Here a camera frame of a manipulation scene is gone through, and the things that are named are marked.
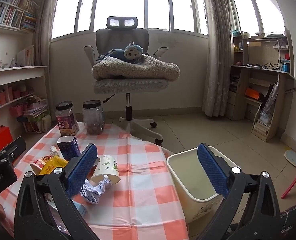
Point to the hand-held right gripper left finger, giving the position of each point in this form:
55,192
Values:
81,170

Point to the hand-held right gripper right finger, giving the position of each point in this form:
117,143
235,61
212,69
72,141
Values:
213,170

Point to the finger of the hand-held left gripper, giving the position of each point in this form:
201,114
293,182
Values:
14,148

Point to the white paper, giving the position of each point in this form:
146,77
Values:
95,190

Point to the cream plastic waste bin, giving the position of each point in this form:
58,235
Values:
188,170

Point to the green print paper cup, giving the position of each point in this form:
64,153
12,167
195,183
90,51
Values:
106,167

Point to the red instant noodle bowl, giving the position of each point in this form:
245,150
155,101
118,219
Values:
35,166

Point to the yellow snack packet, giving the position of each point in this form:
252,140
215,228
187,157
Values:
53,165

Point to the red gift box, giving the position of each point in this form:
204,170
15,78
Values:
1,135

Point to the dark blue carton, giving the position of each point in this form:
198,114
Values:
68,148

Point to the small crumpled tissue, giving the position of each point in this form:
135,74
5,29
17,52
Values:
55,151

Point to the pink storage basket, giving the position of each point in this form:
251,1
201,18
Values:
16,110

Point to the white mesh basket of stuff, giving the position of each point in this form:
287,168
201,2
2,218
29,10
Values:
36,117

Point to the purple label plastic jar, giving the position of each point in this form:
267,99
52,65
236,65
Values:
66,125

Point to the clear plastic jar of nuts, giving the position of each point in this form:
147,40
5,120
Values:
93,120

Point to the white shelf cabinet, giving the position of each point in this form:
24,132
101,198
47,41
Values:
15,73

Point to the pale bathroom scale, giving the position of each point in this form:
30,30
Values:
294,158

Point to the silver plastic bag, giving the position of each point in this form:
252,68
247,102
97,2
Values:
269,105

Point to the orange flat box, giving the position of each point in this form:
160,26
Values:
253,93

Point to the grey office chair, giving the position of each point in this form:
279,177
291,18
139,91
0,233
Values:
128,85

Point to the person's dark plaid clothing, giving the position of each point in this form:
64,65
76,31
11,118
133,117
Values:
295,222

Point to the grey patterned curtain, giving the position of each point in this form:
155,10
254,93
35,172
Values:
44,30
218,67

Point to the wooden desk with hutch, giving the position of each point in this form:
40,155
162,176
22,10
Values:
263,80

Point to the beige fleece blanket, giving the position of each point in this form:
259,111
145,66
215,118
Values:
138,70

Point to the blue bottle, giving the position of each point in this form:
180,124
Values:
285,67

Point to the blue monkey plush toy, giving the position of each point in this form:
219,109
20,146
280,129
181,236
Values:
130,52

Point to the side window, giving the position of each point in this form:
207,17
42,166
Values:
248,7

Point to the large barred window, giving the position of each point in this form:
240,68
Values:
158,5

